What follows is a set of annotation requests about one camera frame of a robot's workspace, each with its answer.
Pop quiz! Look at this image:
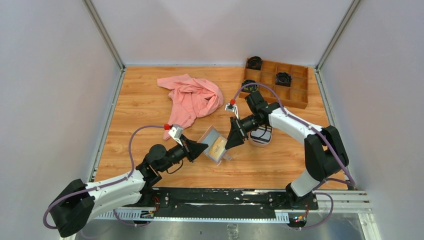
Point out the gold credit card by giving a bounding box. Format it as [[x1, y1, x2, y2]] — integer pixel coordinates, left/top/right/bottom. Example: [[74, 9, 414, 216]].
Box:
[[208, 136, 227, 161]]

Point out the black striped card in tray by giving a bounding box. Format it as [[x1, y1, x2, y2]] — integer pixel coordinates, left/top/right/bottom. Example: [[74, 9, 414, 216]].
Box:
[[251, 125, 273, 143]]

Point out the pink oval card tray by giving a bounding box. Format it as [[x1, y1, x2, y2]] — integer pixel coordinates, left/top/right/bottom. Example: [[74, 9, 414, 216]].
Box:
[[248, 124, 274, 148]]

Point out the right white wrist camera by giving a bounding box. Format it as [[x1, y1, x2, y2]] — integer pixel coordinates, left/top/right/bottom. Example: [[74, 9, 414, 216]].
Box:
[[224, 102, 239, 119]]

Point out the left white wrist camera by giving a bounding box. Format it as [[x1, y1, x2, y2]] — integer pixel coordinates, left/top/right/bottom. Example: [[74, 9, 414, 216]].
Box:
[[168, 124, 184, 142]]

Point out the wooden compartment tray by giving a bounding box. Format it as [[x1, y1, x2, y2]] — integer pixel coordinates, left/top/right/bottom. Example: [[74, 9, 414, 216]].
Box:
[[238, 58, 309, 109]]

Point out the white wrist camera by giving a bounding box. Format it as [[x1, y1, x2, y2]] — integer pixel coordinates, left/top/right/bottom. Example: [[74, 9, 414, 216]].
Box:
[[168, 124, 184, 142], [224, 102, 239, 119]]

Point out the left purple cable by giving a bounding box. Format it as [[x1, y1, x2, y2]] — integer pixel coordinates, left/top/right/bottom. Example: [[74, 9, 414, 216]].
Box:
[[43, 123, 172, 230]]

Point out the black coil bottom left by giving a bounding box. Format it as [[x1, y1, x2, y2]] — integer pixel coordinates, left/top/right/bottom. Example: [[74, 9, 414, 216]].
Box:
[[241, 79, 259, 93]]

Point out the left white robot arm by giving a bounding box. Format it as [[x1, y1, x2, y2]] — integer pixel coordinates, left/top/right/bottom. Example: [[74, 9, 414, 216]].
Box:
[[47, 137, 209, 238]]

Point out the purple cable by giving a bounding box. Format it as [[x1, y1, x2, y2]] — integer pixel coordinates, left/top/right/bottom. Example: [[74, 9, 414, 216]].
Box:
[[43, 123, 172, 230], [229, 82, 357, 231]]

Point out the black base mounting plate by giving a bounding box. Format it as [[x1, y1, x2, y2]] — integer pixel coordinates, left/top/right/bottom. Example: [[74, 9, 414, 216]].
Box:
[[127, 187, 319, 224]]

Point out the pink cloth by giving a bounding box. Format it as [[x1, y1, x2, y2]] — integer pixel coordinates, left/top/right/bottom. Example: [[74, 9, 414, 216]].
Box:
[[156, 73, 224, 129]]

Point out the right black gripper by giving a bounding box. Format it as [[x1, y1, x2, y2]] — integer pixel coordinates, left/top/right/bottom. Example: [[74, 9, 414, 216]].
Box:
[[225, 112, 264, 150]]

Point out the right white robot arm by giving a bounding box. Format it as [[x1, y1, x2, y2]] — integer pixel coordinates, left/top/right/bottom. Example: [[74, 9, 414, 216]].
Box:
[[225, 91, 349, 209]]

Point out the black coil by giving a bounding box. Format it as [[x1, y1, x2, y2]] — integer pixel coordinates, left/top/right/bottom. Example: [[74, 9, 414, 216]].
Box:
[[241, 79, 259, 93], [275, 72, 292, 87], [246, 56, 263, 71]]

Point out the black coil top left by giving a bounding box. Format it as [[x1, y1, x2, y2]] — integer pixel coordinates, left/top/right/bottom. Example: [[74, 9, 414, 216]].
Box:
[[246, 56, 263, 71]]

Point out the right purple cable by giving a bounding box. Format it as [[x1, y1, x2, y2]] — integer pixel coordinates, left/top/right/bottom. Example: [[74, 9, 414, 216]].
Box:
[[229, 82, 357, 231]]

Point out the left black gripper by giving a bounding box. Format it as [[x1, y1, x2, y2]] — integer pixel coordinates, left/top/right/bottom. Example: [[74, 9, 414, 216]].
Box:
[[159, 134, 208, 173]]

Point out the black coil middle right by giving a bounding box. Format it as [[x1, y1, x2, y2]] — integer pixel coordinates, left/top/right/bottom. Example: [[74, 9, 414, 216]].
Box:
[[275, 72, 292, 87]]

